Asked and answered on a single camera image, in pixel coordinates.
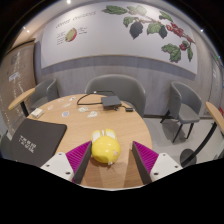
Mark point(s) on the flat black device box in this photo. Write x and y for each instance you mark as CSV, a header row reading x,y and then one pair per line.
x,y
111,101

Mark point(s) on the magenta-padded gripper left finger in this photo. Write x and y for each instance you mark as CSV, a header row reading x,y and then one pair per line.
x,y
56,163

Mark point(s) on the white plant wall mural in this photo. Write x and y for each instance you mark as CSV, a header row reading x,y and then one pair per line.
x,y
106,36

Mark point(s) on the ceiling spotlights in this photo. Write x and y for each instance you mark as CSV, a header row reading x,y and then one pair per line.
x,y
68,1

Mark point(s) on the grey upholstered chair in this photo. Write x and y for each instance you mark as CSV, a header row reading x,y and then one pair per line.
x,y
45,91
186,105
116,85

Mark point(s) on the small black adapter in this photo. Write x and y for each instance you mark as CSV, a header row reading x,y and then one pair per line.
x,y
129,109

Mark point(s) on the wooden wall panel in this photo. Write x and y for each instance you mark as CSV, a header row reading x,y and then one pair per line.
x,y
18,73

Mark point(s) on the yellow computer mouse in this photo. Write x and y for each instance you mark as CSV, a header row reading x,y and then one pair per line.
x,y
105,148

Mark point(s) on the round wooden side table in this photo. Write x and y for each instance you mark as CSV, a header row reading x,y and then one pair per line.
x,y
215,113
20,97

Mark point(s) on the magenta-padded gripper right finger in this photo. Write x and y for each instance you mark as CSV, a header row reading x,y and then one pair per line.
x,y
166,164

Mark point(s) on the black mouse pad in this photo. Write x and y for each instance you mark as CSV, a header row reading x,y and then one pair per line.
x,y
36,140

